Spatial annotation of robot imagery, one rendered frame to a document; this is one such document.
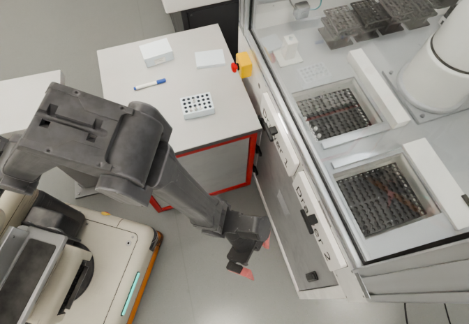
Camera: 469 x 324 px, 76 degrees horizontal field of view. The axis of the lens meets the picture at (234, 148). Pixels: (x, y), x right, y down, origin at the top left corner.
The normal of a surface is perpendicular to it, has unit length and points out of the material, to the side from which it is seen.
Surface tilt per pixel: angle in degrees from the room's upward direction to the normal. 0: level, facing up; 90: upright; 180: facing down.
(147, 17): 0
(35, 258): 0
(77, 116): 21
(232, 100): 0
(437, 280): 90
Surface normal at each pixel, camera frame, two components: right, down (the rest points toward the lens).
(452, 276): -0.95, 0.27
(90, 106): 0.33, -0.29
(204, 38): 0.00, -0.45
